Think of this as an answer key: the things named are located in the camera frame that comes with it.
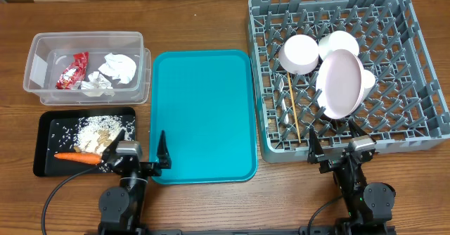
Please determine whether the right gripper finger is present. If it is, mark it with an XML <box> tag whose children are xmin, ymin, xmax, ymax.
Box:
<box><xmin>347</xmin><ymin>119</ymin><xmax>368</xmax><ymax>137</ymax></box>
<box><xmin>307</xmin><ymin>127</ymin><xmax>325</xmax><ymax>164</ymax></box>

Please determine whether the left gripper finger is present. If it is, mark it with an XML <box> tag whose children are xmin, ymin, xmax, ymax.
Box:
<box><xmin>157</xmin><ymin>130</ymin><xmax>172</xmax><ymax>169</ymax></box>
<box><xmin>101</xmin><ymin>129</ymin><xmax>125</xmax><ymax>162</ymax></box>

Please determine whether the orange carrot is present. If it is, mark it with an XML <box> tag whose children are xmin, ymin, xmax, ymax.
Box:
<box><xmin>54</xmin><ymin>153</ymin><xmax>101</xmax><ymax>165</ymax></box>

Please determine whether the pile of rice and nuts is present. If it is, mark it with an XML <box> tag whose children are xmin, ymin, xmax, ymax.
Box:
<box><xmin>52</xmin><ymin>115</ymin><xmax>136</xmax><ymax>172</ymax></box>

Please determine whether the white plastic cup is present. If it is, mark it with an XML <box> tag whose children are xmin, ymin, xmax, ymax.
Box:
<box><xmin>362</xmin><ymin>70</ymin><xmax>376</xmax><ymax>99</ymax></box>

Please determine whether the wooden chopstick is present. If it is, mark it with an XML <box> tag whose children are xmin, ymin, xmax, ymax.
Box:
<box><xmin>287</xmin><ymin>72</ymin><xmax>302</xmax><ymax>144</ymax></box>

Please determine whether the large white plate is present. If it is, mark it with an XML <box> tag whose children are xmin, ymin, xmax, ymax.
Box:
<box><xmin>316</xmin><ymin>49</ymin><xmax>364</xmax><ymax>119</ymax></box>

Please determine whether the red snack wrapper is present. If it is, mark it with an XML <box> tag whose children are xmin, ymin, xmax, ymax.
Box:
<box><xmin>56</xmin><ymin>51</ymin><xmax>89</xmax><ymax>89</ymax></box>

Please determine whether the white napkin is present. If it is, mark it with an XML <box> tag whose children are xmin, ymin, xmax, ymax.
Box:
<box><xmin>98</xmin><ymin>53</ymin><xmax>137</xmax><ymax>84</ymax></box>
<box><xmin>80</xmin><ymin>71</ymin><xmax>115</xmax><ymax>97</ymax></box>

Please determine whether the small bowl with nuts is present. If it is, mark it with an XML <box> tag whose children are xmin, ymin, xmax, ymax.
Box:
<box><xmin>278</xmin><ymin>34</ymin><xmax>319</xmax><ymax>75</ymax></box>

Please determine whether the white plastic fork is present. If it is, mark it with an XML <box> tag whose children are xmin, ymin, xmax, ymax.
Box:
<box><xmin>278</xmin><ymin>79</ymin><xmax>289</xmax><ymax>125</ymax></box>

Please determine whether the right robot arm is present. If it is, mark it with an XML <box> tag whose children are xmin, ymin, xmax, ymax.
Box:
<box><xmin>299</xmin><ymin>120</ymin><xmax>396</xmax><ymax>235</ymax></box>

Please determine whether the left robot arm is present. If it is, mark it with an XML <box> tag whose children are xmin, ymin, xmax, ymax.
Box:
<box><xmin>98</xmin><ymin>131</ymin><xmax>172</xmax><ymax>234</ymax></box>

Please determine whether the grey dish rack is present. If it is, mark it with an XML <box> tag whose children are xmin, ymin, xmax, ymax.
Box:
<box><xmin>248</xmin><ymin>0</ymin><xmax>449</xmax><ymax>163</ymax></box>

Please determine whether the black plastic tray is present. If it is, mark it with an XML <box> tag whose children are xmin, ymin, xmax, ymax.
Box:
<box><xmin>33</xmin><ymin>107</ymin><xmax>136</xmax><ymax>177</ymax></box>

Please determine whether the teal plastic tray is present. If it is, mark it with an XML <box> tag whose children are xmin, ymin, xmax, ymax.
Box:
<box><xmin>149</xmin><ymin>49</ymin><xmax>258</xmax><ymax>185</ymax></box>

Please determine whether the clear plastic bin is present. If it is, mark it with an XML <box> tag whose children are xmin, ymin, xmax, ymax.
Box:
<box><xmin>23</xmin><ymin>31</ymin><xmax>151</xmax><ymax>106</ymax></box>

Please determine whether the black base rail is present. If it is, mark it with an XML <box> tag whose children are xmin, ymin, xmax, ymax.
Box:
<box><xmin>145</xmin><ymin>226</ymin><xmax>338</xmax><ymax>235</ymax></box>

